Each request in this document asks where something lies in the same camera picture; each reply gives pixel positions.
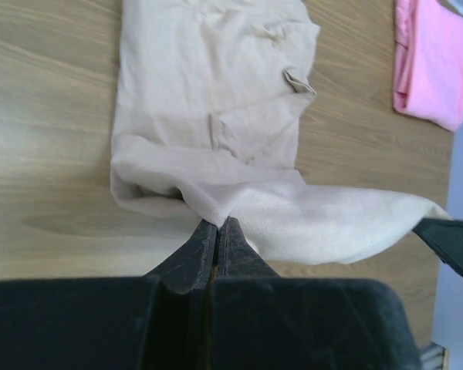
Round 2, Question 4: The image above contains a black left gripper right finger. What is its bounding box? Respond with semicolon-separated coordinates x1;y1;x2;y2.
210;218;421;369

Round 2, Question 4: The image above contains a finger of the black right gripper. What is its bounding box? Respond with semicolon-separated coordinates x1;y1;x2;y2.
413;218;463;278

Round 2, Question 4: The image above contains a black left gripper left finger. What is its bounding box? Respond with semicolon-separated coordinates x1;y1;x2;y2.
0;222;218;369

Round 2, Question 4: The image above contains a beige t shirt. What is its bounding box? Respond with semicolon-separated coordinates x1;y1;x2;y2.
110;1;448;265

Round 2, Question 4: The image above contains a folded bright pink t shirt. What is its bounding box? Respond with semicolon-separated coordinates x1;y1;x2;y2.
393;1;463;132

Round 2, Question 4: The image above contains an aluminium frame rail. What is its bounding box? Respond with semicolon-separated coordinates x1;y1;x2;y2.
420;342;448;370

